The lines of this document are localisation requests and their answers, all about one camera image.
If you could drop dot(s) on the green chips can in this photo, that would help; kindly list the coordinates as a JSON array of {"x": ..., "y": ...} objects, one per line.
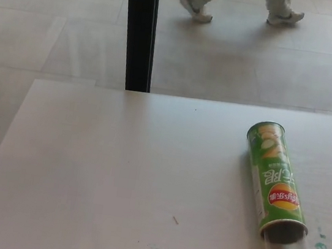
[{"x": 274, "y": 170}]

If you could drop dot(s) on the black window frame post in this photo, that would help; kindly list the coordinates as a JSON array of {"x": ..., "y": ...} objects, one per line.
[{"x": 140, "y": 34}]

